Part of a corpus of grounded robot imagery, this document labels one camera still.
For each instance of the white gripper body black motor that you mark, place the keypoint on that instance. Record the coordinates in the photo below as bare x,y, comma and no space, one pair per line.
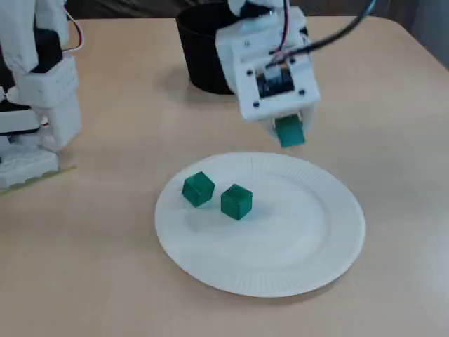
280,105

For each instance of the white paper plate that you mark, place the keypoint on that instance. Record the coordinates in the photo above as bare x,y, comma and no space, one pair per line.
298,245

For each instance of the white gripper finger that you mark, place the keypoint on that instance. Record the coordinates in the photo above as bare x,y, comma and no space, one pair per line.
310,117
271,130

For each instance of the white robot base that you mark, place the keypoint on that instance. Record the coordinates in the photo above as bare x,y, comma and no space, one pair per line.
24,165

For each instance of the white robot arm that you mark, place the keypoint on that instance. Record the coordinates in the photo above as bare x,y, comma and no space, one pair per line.
52,116

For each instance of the yellow-green base plate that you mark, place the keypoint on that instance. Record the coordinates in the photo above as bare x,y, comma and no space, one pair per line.
49,174

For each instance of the black cup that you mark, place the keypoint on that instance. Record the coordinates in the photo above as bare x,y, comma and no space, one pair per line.
200,52

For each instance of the green block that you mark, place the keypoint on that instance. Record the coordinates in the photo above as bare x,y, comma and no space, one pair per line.
198,189
236,203
291,135

